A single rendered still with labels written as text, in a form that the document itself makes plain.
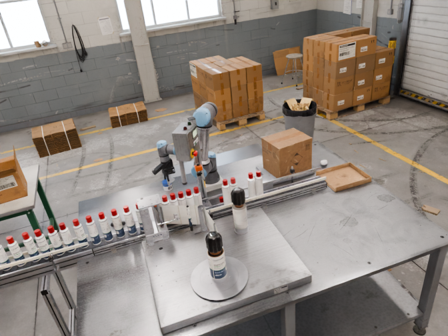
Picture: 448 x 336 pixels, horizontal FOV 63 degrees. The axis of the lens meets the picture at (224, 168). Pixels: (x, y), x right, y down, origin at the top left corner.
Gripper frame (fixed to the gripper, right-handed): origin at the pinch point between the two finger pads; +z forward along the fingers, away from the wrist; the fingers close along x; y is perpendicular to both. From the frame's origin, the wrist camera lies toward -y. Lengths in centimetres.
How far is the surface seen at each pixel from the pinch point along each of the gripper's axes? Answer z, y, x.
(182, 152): -47, 0, -49
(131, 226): -7, -41, -46
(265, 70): 77, 390, 443
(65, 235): -14, -77, -39
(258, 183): -13, 45, -61
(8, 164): -12, -107, 100
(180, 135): -59, 1, -49
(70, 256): 0, -79, -42
